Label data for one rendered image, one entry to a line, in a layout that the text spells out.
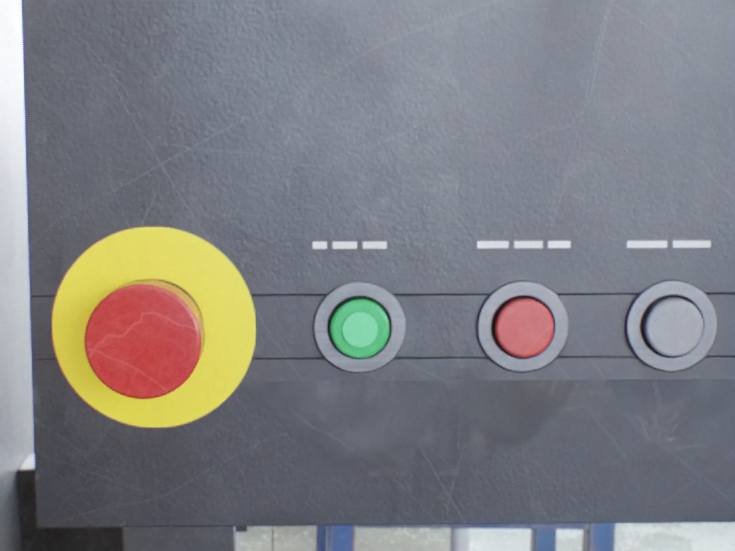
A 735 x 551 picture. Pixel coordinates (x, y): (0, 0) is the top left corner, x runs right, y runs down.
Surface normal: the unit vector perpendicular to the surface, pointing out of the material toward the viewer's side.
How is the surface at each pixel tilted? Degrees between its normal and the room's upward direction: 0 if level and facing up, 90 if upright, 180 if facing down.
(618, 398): 90
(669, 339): 90
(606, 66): 90
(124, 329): 90
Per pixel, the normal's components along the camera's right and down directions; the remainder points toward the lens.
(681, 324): 0.03, 0.11
